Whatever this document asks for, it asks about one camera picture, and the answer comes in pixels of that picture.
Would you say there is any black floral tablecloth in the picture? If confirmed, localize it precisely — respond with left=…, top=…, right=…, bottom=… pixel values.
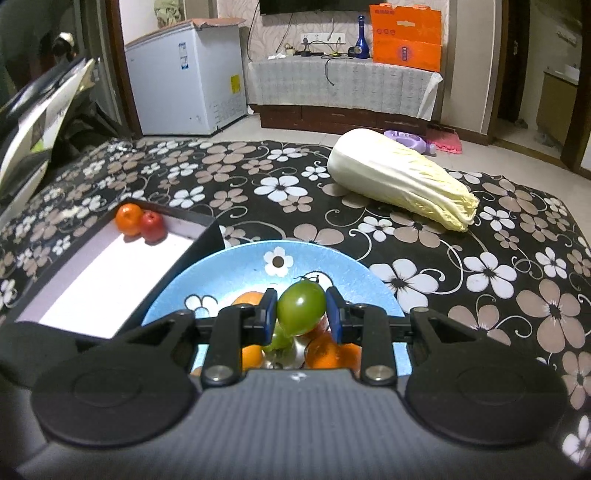
left=1, top=140, right=590, bottom=466

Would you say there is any dark wooden tv cabinet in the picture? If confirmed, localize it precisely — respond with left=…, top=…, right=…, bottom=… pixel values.
left=248, top=104, right=491, bottom=146

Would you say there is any orange tangerine left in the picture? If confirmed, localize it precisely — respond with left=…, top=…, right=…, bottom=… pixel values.
left=115, top=203, right=143, bottom=237

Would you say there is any pink slipper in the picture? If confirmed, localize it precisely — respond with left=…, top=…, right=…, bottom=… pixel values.
left=426, top=126, right=463, bottom=155

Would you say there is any blue glass bottle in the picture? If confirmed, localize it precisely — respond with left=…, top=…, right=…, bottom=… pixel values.
left=353, top=15, right=370, bottom=59

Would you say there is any black television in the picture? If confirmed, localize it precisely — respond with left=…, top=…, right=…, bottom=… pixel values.
left=259, top=0, right=386, bottom=15

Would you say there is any orange gift box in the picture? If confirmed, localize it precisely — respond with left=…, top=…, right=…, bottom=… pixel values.
left=370, top=3, right=443, bottom=73

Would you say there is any green hanging cloth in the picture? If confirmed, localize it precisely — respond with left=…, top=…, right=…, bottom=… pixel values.
left=153, top=0, right=184, bottom=28

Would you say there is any black tray with white bottom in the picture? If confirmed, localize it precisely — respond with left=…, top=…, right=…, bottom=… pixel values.
left=4, top=199, right=224, bottom=339

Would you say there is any orange tangerine back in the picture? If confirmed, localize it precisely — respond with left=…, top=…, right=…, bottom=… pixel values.
left=232, top=291, right=263, bottom=306

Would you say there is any white napa cabbage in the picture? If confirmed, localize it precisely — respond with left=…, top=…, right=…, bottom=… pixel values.
left=328, top=128, right=479, bottom=232

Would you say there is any checked cloth on cabinet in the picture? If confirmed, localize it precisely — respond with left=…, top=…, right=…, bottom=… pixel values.
left=246, top=56, right=443, bottom=121

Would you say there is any orange tangerine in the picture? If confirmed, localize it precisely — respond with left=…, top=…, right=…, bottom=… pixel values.
left=115, top=203, right=143, bottom=237
left=232, top=291, right=263, bottom=306

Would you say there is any white power strip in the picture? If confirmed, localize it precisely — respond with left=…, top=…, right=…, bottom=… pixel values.
left=301, top=32, right=346, bottom=45

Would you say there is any red apple back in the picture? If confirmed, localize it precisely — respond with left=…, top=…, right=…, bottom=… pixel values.
left=139, top=210, right=167, bottom=244

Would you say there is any blue tiger plate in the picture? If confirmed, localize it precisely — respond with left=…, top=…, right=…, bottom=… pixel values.
left=142, top=241, right=405, bottom=381

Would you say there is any green tomato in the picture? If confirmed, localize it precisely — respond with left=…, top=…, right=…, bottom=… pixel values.
left=263, top=321, right=294, bottom=355
left=276, top=280, right=327, bottom=336

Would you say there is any white chest freezer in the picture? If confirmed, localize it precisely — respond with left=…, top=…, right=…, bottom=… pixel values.
left=125, top=18, right=247, bottom=136

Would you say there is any yellow orange fruit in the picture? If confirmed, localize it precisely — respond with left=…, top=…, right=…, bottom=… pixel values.
left=304, top=332, right=362, bottom=375
left=242, top=345, right=264, bottom=372

